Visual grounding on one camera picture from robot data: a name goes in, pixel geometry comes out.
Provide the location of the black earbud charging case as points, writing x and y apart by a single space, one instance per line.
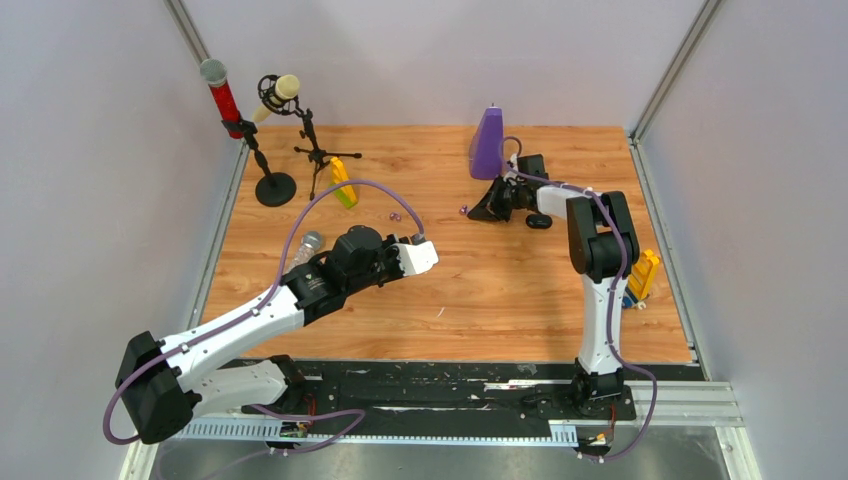
538 221

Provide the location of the purple metronome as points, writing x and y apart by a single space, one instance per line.
485 149

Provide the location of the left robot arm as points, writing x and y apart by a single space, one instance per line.
165 383

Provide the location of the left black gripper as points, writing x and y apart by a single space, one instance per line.
390 247

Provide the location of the beige condenser microphone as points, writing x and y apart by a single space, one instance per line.
278 95

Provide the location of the aluminium frame rail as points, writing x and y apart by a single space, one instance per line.
696 403

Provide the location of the yellow green toy block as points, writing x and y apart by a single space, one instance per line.
345 194

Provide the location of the black round-base mic stand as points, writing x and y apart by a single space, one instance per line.
274 189

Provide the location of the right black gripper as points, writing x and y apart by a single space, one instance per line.
490 208

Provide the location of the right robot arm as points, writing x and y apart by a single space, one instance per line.
603 246

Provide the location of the silver glitter microphone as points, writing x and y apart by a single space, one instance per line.
311 243

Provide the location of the red microphone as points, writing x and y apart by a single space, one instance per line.
214 73

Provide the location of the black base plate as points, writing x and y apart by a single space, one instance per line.
446 399

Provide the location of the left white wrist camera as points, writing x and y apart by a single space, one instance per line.
416 259

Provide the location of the colourful toy truck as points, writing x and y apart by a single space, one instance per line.
641 280

